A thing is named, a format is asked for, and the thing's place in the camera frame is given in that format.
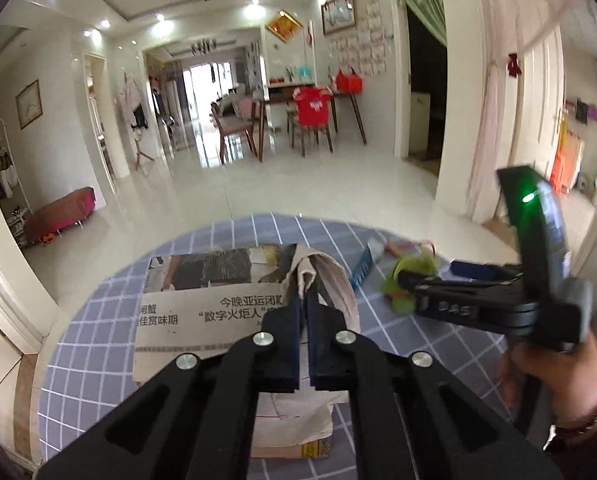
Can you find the person's right forearm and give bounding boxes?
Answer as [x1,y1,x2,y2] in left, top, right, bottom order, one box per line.
[543,400,597,457]

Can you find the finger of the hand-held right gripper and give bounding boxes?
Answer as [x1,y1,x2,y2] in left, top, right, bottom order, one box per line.
[397,270,535,335]
[449,259,526,287]

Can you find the framed picture with white mat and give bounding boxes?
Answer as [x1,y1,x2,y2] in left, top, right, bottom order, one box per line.
[16,80,44,130]

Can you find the white clothes rack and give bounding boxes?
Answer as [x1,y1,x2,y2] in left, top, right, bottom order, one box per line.
[0,119,33,249]

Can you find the wooden dining table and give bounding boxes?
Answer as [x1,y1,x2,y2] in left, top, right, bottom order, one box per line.
[256,89,368,163]

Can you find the wooden coat stand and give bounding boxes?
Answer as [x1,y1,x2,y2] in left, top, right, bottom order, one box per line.
[131,127,155,171]

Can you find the orange plastic stool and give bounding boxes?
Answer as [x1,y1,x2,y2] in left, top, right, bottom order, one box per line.
[552,152,570,194]

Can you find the framed picture with red tassel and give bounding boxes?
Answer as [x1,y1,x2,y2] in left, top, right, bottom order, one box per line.
[321,0,357,36]

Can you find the newspaper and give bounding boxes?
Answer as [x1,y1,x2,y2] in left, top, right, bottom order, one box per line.
[132,243,361,461]

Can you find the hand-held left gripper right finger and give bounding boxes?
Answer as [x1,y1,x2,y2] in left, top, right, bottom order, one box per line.
[305,294,565,480]

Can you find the plain red bag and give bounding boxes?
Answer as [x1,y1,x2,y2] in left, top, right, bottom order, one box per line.
[335,66,366,95]

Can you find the person's right hand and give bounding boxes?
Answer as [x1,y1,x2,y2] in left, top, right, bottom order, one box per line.
[498,332,597,428]

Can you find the green plush toy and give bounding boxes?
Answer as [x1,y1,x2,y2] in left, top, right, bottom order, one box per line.
[381,252,441,317]

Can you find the empty wooden chair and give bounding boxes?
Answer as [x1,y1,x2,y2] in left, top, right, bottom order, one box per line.
[211,101,258,165]

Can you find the group of wall certificates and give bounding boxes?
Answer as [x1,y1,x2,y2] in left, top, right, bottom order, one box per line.
[327,0,390,77]

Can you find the gold diamond wall frame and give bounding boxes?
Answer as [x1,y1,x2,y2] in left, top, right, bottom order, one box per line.
[266,9,303,44]

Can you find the white fridge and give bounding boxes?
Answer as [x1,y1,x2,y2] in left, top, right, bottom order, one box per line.
[409,91,432,156]

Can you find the blue toothpaste box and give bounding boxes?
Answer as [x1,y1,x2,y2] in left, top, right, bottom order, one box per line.
[349,238,397,291]

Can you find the pink bench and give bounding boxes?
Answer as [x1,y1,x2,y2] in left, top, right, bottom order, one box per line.
[24,186,96,247]

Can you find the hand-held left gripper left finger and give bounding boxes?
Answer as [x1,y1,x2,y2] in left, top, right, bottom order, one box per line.
[37,296,304,480]

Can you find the pink lace curtain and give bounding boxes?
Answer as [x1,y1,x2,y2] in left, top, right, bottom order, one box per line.
[471,0,597,222]

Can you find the white panel door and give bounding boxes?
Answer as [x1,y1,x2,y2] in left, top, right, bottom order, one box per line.
[521,30,565,177]

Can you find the pink orange wrapper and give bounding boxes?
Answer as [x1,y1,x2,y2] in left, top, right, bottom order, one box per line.
[387,240,437,257]

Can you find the red bead bracelet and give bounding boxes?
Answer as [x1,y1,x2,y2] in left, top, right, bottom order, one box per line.
[552,379,597,437]

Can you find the wooden chair with red bag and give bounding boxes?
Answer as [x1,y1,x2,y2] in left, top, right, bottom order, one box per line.
[286,87,335,157]

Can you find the red bag with white print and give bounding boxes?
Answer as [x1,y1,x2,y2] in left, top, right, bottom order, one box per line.
[292,86,333,127]

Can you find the grey checkered tablecloth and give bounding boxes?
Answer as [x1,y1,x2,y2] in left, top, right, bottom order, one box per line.
[37,212,535,480]

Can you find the pink hanging clothes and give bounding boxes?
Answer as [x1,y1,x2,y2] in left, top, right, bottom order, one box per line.
[117,73,150,129]

